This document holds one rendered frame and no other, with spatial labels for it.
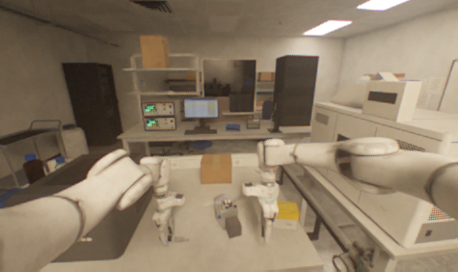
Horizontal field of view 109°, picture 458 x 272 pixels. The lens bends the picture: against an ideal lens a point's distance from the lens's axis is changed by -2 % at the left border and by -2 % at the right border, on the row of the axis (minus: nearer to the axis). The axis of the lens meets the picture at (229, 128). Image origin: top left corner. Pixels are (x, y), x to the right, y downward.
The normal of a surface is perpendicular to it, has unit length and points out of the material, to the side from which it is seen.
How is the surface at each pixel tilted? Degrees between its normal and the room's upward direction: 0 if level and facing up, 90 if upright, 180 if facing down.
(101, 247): 90
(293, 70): 90
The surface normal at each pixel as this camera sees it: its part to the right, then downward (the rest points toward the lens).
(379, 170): -0.93, 0.16
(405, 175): -0.99, 0.01
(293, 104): 0.08, 0.28
